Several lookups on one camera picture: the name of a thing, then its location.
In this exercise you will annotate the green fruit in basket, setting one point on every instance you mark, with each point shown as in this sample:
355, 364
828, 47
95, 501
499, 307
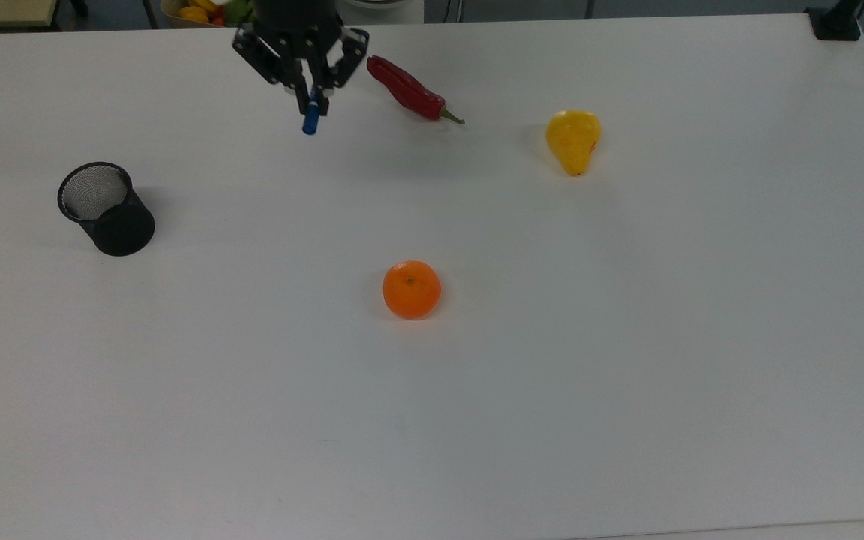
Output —
238, 10

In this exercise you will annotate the yellow fruit in basket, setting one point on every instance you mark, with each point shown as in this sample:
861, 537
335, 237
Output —
193, 13

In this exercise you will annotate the black mesh pen cup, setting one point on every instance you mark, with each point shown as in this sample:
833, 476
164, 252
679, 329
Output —
113, 221

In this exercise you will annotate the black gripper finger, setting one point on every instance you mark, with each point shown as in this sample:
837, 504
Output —
348, 56
271, 61

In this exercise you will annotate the fruit basket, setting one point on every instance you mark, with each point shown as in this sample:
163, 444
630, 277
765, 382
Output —
173, 15

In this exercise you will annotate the yellow pear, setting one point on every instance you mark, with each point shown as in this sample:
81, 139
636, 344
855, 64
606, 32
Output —
573, 139

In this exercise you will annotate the wooden side table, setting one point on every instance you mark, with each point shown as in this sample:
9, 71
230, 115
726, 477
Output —
1, 11

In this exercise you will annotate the red chili pepper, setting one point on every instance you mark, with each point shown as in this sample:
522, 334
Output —
406, 90

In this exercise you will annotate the blue and white marker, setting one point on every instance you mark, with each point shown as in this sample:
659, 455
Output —
311, 120

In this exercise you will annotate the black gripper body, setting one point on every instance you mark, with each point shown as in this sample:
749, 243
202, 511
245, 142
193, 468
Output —
297, 22

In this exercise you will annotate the white round base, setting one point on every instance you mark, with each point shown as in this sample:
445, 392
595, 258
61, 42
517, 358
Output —
387, 9

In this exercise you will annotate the orange mandarin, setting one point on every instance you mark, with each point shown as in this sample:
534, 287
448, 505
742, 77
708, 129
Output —
411, 290

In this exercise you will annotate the black clamp mount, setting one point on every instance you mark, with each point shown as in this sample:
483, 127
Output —
835, 24

